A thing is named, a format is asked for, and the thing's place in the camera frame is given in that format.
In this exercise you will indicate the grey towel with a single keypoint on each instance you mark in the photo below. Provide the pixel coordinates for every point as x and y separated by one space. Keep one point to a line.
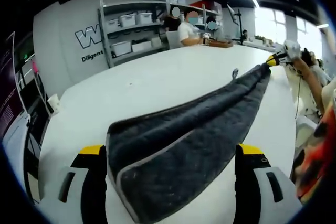
183 150

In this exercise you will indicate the brown wooden tray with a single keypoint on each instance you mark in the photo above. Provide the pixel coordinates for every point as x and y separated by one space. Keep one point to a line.
221 44

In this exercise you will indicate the white paper cup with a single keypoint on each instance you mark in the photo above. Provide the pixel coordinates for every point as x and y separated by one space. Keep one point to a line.
54 104

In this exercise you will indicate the grey laptop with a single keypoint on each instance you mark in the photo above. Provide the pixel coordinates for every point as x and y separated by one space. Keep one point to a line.
173 40

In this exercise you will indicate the small white box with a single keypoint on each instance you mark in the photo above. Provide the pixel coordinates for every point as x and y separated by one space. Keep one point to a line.
137 47
146 45
156 42

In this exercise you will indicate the large display screen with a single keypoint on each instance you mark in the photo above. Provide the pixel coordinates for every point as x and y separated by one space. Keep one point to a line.
9 90

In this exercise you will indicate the pink pennant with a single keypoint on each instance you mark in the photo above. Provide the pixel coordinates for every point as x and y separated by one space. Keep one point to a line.
34 66

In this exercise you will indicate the grey metal shelf unit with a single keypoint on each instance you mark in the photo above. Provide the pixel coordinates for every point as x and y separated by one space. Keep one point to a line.
136 55

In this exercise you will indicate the large white storage box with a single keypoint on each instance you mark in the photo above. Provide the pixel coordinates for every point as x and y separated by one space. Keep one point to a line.
121 48

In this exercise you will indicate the white lidded storage bin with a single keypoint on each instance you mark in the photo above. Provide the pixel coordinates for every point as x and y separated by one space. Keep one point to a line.
113 23
127 20
145 18

